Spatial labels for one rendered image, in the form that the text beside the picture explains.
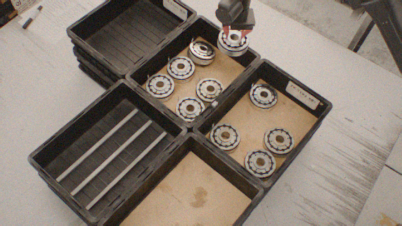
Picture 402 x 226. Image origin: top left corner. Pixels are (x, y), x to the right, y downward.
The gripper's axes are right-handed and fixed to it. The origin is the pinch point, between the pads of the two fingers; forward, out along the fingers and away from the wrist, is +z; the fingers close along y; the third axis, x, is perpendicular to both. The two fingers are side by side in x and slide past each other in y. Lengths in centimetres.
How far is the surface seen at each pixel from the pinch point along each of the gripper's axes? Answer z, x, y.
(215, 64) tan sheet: 22.4, 5.0, -4.0
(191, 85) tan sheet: 22.2, -4.5, -13.7
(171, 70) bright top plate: 19.2, 0.4, -20.8
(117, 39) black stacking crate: 22.1, 17.8, -41.0
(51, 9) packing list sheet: 35, 47, -72
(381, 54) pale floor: 108, 70, 122
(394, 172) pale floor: 106, -13, 103
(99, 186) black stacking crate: 21, -41, -45
